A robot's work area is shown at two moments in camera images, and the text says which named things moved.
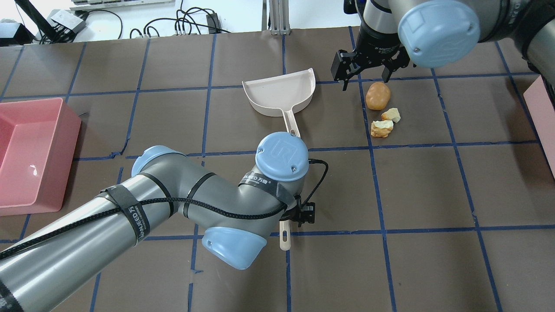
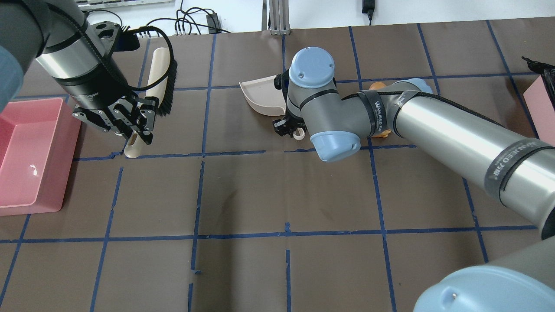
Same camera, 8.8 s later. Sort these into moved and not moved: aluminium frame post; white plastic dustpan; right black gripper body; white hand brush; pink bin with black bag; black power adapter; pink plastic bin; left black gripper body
Moved: white hand brush; right black gripper body; left black gripper body
Not moved: black power adapter; aluminium frame post; pink bin with black bag; white plastic dustpan; pink plastic bin
